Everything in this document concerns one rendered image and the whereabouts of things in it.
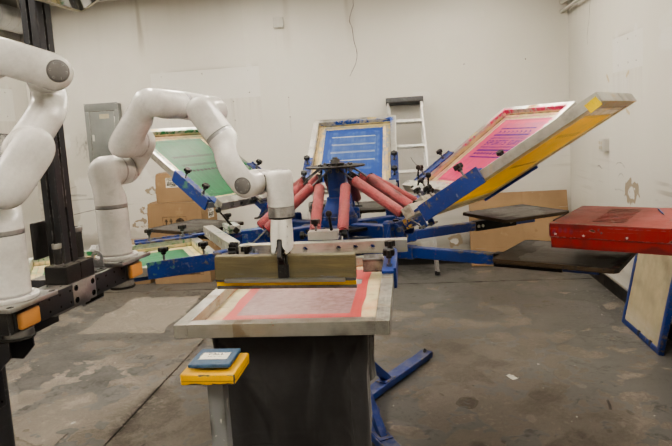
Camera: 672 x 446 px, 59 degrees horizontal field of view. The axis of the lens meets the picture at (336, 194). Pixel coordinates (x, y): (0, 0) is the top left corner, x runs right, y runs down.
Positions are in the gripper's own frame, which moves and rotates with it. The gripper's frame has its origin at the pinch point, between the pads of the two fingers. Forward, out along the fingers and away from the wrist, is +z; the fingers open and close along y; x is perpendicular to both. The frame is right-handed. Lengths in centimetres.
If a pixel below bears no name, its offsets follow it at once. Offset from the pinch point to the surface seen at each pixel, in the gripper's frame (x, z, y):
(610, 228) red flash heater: 104, -1, -45
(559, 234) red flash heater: 89, 3, -54
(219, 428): -11.0, 30.3, 33.1
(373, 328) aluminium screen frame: 25.5, 12.8, 13.9
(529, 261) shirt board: 80, 14, -62
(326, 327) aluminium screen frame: 13.2, 12.4, 13.9
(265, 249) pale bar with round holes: -22, 8, -68
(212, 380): -10.2, 16.3, 37.6
